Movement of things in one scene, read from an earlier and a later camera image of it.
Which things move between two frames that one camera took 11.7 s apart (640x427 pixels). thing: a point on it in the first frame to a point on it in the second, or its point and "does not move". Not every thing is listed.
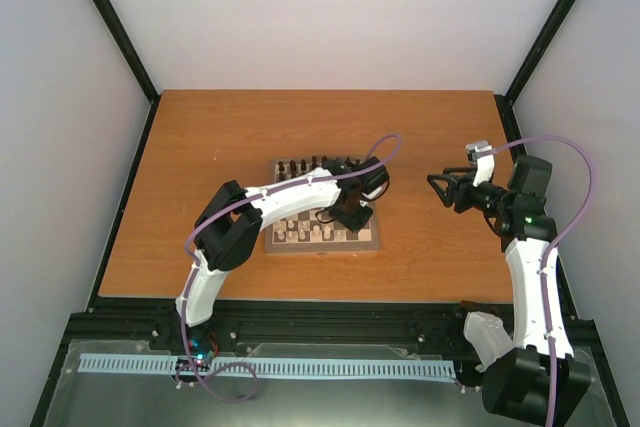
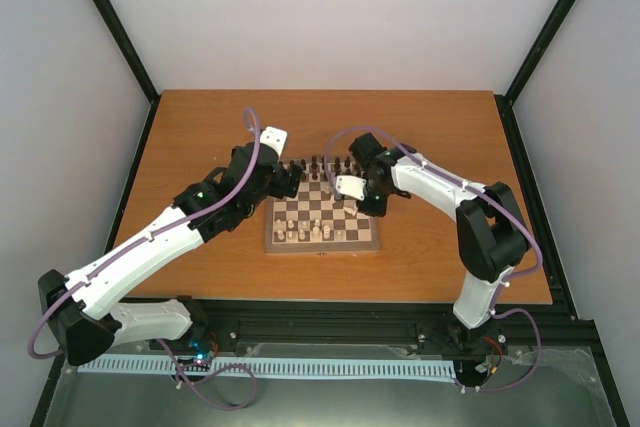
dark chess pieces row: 290,169 does not move
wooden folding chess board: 304,232 does not move
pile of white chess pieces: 294,229 does not move
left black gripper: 353,225 to 282,188
